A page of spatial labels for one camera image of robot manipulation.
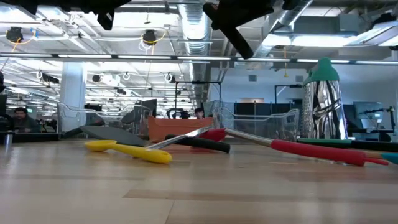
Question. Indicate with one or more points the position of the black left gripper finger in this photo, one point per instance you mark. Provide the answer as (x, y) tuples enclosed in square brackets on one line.
[(105, 20), (102, 4)]

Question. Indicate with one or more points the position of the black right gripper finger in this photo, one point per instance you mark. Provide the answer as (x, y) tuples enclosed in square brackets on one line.
[(248, 9)]

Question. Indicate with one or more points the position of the rectangular black spatula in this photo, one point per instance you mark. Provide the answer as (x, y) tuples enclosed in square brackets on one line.
[(239, 43)]

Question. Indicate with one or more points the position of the round black spatula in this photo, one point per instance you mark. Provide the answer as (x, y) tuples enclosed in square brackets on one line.
[(112, 133), (140, 110)]

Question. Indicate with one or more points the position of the yellow silicone spoon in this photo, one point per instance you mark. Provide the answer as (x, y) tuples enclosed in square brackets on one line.
[(140, 152)]

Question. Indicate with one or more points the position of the red spoon steel shaft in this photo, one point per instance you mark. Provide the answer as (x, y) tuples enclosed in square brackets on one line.
[(311, 151)]

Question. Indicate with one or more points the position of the blue silicone spoon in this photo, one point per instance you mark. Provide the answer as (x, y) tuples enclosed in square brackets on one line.
[(391, 157)]

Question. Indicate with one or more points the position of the black ceiling device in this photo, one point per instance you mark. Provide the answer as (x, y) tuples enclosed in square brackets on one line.
[(14, 34), (150, 37)]

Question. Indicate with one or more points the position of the white pillar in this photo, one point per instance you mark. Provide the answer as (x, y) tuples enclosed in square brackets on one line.
[(73, 93)]

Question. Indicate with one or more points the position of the clear plastic bin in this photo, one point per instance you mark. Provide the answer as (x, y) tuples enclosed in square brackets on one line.
[(66, 118), (264, 124)]

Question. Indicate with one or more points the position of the person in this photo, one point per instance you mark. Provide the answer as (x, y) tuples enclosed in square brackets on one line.
[(199, 113), (23, 119)]

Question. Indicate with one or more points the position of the orange plastic bin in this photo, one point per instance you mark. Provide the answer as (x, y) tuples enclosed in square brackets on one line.
[(174, 129)]

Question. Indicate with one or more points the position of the background computer monitor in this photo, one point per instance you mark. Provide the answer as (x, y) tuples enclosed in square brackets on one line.
[(367, 113)]

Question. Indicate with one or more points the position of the small silver cylinder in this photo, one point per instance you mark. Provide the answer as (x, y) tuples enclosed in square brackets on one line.
[(8, 140)]

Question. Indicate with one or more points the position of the round silver air duct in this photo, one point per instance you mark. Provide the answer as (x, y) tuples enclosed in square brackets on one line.
[(194, 31)]

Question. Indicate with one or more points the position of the black metal stand frame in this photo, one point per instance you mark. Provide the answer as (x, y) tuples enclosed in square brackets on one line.
[(199, 82)]

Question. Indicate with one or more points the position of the black aluminium table frame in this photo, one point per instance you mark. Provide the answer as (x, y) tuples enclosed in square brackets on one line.
[(31, 137)]

